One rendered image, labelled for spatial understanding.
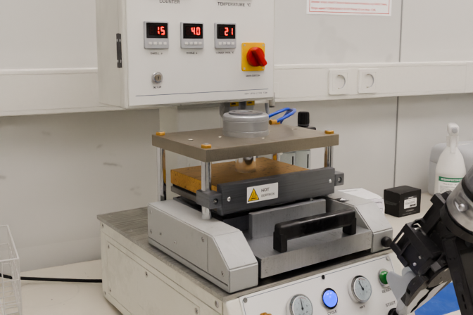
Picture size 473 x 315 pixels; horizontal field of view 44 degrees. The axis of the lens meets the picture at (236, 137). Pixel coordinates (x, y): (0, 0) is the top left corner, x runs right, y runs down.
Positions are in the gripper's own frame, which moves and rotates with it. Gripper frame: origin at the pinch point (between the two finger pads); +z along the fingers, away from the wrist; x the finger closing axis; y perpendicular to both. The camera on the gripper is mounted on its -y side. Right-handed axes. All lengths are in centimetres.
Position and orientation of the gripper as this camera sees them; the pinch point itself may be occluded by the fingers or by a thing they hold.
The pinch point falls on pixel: (406, 312)
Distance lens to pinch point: 97.8
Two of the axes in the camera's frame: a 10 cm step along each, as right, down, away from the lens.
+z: -3.2, 7.4, 5.9
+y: -4.6, -6.7, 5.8
